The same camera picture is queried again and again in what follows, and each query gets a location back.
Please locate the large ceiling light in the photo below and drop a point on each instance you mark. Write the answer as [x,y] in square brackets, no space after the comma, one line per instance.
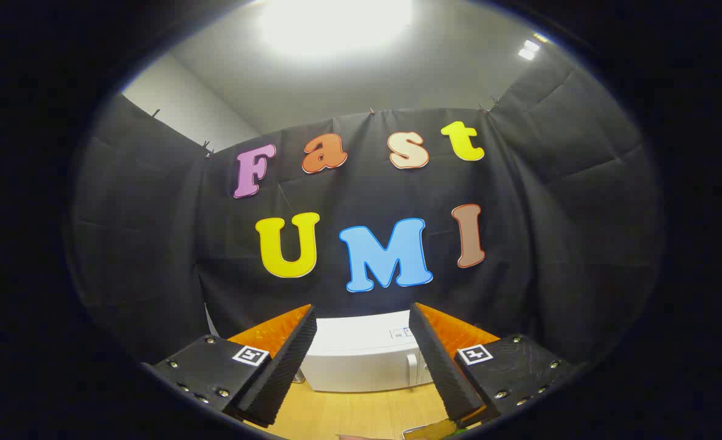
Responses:
[336,24]

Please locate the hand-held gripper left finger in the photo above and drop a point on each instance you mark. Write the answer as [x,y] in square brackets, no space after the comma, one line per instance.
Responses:
[287,366]

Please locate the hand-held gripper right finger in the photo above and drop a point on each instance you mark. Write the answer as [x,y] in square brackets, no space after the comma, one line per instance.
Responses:
[443,373]

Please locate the small ceiling light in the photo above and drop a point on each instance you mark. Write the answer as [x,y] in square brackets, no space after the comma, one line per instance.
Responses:
[527,52]

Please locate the lettuce sandwich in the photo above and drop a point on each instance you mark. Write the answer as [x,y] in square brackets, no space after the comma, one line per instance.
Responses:
[428,431]

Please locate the white microwave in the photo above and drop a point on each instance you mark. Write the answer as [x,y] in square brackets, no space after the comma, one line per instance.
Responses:
[360,360]

